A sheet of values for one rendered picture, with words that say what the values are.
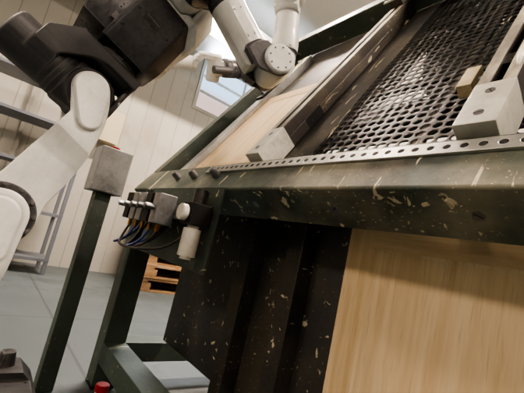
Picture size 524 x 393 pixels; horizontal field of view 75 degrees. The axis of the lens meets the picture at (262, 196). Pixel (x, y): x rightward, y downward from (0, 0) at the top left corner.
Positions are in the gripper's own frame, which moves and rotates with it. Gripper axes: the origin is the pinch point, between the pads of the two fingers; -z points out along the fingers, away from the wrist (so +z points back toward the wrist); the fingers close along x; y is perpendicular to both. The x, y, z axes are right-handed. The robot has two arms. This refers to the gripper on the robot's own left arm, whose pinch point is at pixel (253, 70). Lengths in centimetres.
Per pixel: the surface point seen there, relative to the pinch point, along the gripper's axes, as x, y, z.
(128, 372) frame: 110, 23, 86
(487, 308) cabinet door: 75, 117, 47
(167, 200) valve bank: 53, 44, 73
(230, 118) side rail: 22.0, -8.8, 11.2
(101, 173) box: 43, -3, 78
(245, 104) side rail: 14.8, -8.9, 0.7
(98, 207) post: 56, -6, 80
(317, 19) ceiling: -145, -202, -291
